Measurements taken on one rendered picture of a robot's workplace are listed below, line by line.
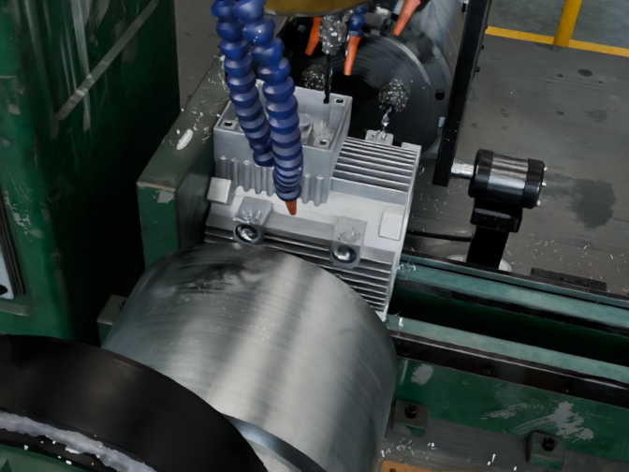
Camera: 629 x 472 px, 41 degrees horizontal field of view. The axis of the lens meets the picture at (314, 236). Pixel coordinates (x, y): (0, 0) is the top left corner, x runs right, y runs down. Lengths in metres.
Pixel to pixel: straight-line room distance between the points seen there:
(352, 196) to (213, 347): 0.30
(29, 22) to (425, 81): 0.51
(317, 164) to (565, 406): 0.40
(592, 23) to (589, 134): 2.22
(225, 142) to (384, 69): 0.29
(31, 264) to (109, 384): 0.53
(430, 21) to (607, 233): 0.47
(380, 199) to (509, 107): 0.75
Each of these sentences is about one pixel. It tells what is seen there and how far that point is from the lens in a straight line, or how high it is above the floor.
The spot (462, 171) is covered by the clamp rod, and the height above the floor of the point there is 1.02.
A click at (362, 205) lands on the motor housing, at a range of 0.85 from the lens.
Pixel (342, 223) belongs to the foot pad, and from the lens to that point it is 0.84.
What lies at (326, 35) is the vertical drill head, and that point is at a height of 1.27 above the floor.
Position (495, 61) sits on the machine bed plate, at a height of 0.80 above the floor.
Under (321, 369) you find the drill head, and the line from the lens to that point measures 0.62.
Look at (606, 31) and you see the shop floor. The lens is 3.71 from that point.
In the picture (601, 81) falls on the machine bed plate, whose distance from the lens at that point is 1.71.
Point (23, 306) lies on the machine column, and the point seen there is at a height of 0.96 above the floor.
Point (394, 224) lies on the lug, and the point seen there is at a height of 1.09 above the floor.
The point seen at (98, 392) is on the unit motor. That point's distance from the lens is 0.34.
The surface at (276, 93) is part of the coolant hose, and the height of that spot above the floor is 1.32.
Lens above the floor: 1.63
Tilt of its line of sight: 43 degrees down
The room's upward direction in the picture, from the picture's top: 5 degrees clockwise
